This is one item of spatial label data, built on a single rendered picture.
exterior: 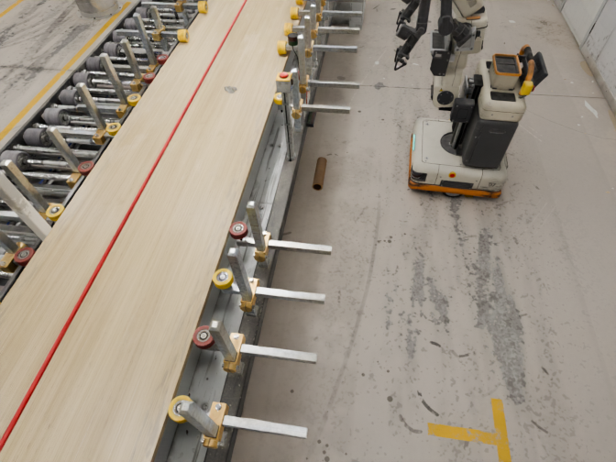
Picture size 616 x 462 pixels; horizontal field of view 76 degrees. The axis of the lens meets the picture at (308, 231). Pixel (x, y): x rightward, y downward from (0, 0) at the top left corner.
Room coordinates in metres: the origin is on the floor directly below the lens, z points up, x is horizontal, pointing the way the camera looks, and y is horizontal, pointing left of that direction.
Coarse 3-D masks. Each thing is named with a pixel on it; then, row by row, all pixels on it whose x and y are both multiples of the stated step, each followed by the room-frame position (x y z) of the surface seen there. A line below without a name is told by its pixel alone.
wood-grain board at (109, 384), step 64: (256, 0) 3.41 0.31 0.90; (192, 64) 2.48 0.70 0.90; (256, 64) 2.44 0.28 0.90; (128, 128) 1.84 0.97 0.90; (192, 128) 1.80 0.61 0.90; (256, 128) 1.77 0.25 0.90; (128, 192) 1.34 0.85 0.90; (192, 192) 1.31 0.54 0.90; (64, 256) 0.98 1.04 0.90; (128, 256) 0.96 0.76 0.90; (192, 256) 0.95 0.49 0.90; (0, 320) 0.70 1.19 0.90; (64, 320) 0.68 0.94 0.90; (128, 320) 0.67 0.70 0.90; (192, 320) 0.65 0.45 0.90; (0, 384) 0.45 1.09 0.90; (64, 384) 0.44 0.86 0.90; (128, 384) 0.43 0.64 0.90; (64, 448) 0.24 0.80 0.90; (128, 448) 0.23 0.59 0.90
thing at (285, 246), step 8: (240, 240) 1.07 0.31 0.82; (248, 240) 1.07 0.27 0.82; (272, 240) 1.06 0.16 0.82; (272, 248) 1.04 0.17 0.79; (280, 248) 1.03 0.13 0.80; (288, 248) 1.02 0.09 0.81; (296, 248) 1.02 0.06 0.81; (304, 248) 1.01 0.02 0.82; (312, 248) 1.01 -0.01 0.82; (320, 248) 1.00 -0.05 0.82; (328, 248) 1.00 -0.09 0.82
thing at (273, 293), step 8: (232, 288) 0.82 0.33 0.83; (264, 288) 0.82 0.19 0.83; (264, 296) 0.79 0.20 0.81; (272, 296) 0.78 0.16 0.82; (280, 296) 0.77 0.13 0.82; (288, 296) 0.77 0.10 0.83; (296, 296) 0.77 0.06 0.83; (304, 296) 0.77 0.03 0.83; (312, 296) 0.77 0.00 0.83; (320, 296) 0.76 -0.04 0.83
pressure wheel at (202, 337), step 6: (198, 330) 0.61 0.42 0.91; (204, 330) 0.61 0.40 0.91; (192, 336) 0.59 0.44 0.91; (198, 336) 0.58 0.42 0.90; (204, 336) 0.58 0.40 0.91; (210, 336) 0.58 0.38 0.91; (198, 342) 0.56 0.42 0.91; (204, 342) 0.56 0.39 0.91; (210, 342) 0.56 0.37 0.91; (204, 348) 0.55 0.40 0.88
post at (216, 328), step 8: (216, 328) 0.52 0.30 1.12; (224, 328) 0.54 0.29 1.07; (216, 336) 0.51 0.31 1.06; (224, 336) 0.52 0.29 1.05; (216, 344) 0.52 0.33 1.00; (224, 344) 0.51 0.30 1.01; (232, 344) 0.54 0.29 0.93; (224, 352) 0.51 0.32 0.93; (232, 352) 0.52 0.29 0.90; (232, 360) 0.51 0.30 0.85; (240, 360) 0.54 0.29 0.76; (240, 368) 0.52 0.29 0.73
